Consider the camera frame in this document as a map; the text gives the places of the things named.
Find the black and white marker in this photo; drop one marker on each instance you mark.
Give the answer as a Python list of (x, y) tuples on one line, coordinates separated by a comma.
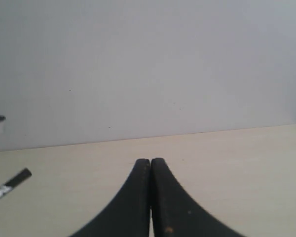
[(14, 182)]

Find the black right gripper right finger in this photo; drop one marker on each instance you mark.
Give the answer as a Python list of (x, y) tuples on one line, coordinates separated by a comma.
[(175, 213)]

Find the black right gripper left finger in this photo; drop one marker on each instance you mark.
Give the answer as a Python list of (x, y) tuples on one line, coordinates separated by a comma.
[(128, 213)]

